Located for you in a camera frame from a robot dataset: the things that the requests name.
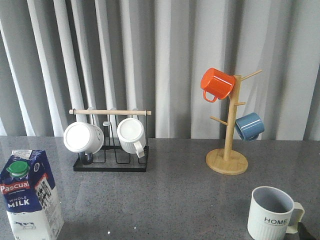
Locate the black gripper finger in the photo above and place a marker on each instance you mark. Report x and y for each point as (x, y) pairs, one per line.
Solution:
(303, 232)

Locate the white HOME mug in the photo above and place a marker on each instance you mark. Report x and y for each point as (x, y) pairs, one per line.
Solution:
(273, 214)

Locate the blue white milk carton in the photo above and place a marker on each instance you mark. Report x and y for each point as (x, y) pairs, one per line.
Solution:
(30, 196)

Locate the wooden mug tree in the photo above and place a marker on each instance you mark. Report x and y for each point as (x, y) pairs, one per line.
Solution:
(225, 160)

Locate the blue enamel mug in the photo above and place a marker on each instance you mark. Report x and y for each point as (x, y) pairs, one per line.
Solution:
(249, 127)

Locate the orange enamel mug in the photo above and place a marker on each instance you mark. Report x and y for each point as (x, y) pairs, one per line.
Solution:
(216, 85)

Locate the white ribbed mug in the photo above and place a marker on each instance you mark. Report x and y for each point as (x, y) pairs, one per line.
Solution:
(132, 138)

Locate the white smiley mug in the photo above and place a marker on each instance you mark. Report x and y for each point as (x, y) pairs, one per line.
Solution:
(83, 137)

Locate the grey white curtain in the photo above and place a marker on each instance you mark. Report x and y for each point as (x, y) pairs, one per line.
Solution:
(58, 55)

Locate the black wire mug rack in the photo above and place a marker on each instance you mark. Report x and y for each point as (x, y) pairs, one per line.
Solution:
(111, 157)

